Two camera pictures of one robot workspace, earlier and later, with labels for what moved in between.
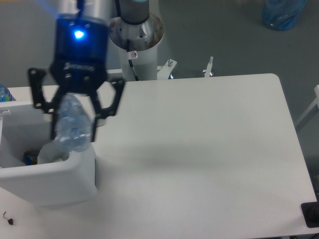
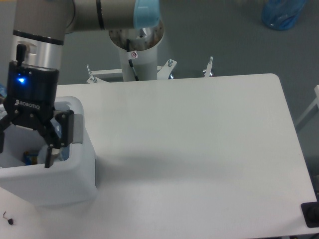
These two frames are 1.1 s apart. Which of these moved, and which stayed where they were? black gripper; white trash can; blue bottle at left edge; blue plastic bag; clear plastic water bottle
Moved: clear plastic water bottle; black gripper
Stayed: blue bottle at left edge; blue plastic bag; white trash can
